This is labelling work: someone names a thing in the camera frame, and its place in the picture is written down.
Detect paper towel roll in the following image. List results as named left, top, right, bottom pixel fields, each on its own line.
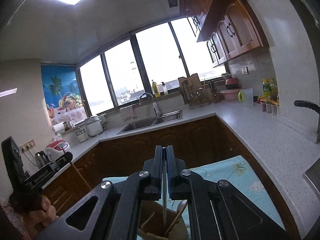
left=53, top=122, right=65, bottom=134

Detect tropical fruit poster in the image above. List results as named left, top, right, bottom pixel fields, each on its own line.
left=41, top=65, right=87, bottom=125

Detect black wok with handle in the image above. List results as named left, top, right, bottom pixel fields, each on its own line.
left=294, top=100, right=320, bottom=115

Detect pink plastic basin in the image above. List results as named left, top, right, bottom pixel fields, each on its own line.
left=220, top=88, right=241, bottom=101

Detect stainless electric kettle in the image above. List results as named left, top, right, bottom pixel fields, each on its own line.
left=35, top=151, right=50, bottom=168

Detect chrome kitchen faucet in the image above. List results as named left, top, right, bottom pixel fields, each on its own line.
left=139, top=92, right=162, bottom=118

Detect clear soap dispenser bottle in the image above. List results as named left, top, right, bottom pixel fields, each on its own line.
left=162, top=82, right=168, bottom=95

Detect red white rice cooker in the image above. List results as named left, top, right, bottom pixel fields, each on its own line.
left=45, top=139, right=71, bottom=161

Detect silver metal spoon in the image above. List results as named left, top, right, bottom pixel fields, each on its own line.
left=176, top=200, right=188, bottom=213

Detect white plastic pitcher green handle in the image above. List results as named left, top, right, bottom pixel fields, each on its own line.
left=238, top=88, right=254, bottom=107

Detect stainless steel double sink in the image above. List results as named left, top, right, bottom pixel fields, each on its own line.
left=118, top=110, right=182, bottom=134

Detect floral light blue tablecloth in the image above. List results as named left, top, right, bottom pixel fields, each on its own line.
left=101, top=154, right=287, bottom=230

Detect brown wooden utensil holder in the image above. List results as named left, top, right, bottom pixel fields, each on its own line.
left=137, top=200, right=188, bottom=239

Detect long wooden chopstick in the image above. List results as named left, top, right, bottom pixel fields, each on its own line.
left=69, top=161, right=92, bottom=191

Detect wall power outlet strip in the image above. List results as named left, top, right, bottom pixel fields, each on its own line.
left=19, top=139, right=36, bottom=153

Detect glass storage jar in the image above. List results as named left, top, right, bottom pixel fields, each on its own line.
left=75, top=127, right=88, bottom=143

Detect wooden cutting board rack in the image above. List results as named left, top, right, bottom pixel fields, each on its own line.
left=178, top=73, right=210, bottom=108

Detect wooden upper kitchen cabinets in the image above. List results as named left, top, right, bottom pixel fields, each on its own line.
left=180, top=0, right=268, bottom=65

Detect person's left hand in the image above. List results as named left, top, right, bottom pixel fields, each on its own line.
left=22, top=195, right=58, bottom=239

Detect dark wooden lower cabinets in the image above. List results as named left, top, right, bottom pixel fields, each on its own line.
left=42, top=115, right=301, bottom=230

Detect yellow oil bottle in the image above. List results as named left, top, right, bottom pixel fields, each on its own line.
left=263, top=79, right=272, bottom=98

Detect yellow dish soap bottle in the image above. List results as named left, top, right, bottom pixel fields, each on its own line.
left=152, top=80, right=161, bottom=98

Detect knife block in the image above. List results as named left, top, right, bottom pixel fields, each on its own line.
left=208, top=81, right=223, bottom=103

